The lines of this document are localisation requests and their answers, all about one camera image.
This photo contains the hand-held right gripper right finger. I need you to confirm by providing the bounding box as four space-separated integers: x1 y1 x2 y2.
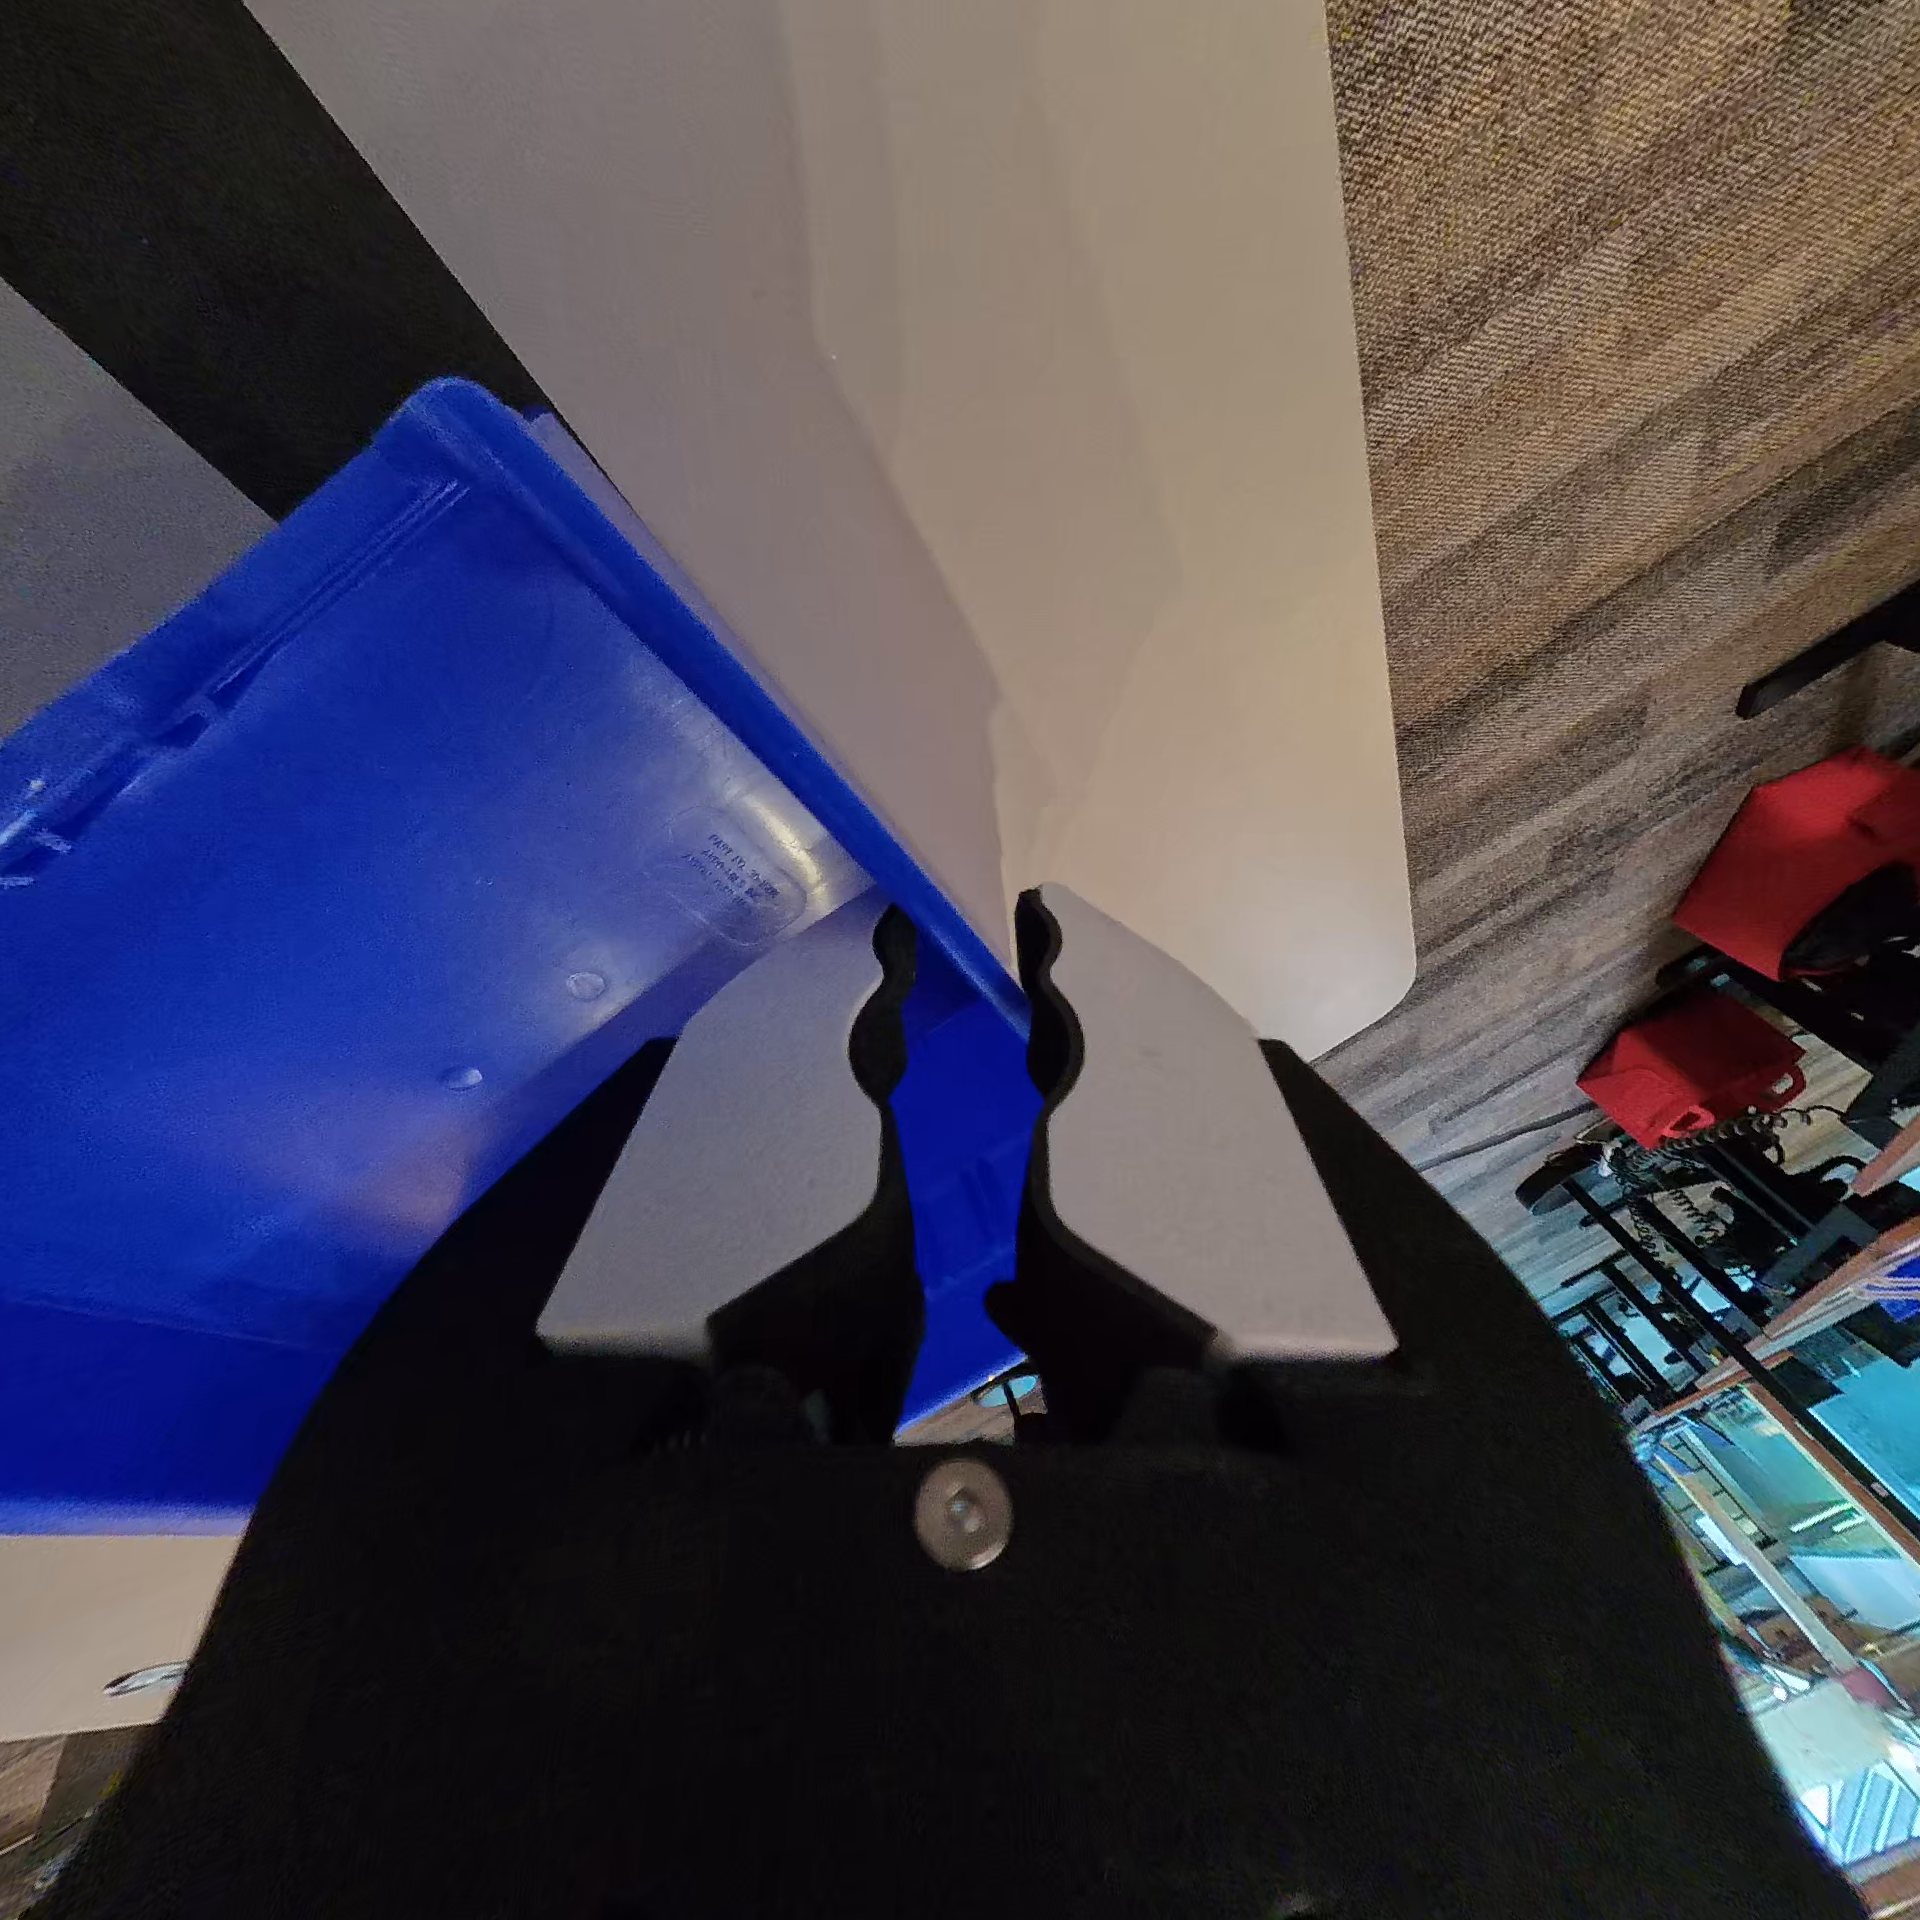
992 889 1401 1450

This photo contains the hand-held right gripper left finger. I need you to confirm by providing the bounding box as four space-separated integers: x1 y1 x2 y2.
535 900 920 1442

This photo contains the blue plastic bin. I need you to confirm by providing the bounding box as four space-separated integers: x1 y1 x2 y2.
0 380 1039 1535

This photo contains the glass display case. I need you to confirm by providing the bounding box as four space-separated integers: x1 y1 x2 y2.
1629 1201 1920 1868

